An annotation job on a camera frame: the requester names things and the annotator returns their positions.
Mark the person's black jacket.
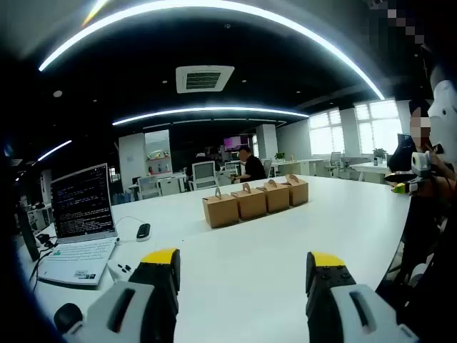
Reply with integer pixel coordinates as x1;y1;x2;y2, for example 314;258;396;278
374;192;457;324

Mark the white laptop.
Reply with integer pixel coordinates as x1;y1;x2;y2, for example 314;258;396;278
36;162;120;287

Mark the black monitor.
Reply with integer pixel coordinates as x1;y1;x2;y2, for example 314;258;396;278
18;202;41;262

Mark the person's right hand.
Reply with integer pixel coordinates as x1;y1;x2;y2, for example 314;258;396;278
418;141;457;197

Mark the white office desk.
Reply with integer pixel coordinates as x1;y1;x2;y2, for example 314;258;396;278
270;158;326;177

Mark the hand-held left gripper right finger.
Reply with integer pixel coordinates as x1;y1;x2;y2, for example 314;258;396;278
305;251;421;343

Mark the purple wall screen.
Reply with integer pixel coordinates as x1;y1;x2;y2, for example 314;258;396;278
223;136;248;151

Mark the ceiling air conditioner vent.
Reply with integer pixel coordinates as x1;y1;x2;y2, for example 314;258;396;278
175;64;236;95

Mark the short ceiling light strip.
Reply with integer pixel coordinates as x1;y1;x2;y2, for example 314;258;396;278
34;139;73;162

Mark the black cable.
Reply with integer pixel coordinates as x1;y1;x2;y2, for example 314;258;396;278
29;232;59;284

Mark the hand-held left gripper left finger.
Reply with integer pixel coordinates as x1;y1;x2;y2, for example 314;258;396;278
76;247;181;343

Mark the bright window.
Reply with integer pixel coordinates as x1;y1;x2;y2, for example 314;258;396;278
353;99;405;159
308;108;346;156

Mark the white mesh office chair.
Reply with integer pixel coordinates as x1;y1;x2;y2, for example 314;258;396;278
191;160;220;192

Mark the white chest device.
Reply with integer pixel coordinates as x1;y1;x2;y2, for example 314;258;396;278
426;79;457;162

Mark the brown paper box with handle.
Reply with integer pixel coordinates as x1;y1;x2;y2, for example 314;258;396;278
231;182;268;221
201;187;239;229
281;173;309;207
257;179;291;214

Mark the white controller with black buttons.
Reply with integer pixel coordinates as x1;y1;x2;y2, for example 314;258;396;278
106;258;136;284

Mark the long ceiling light strip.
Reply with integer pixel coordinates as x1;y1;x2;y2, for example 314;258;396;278
38;0;386;101

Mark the thin white cable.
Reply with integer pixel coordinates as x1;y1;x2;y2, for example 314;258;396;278
113;215;144;242

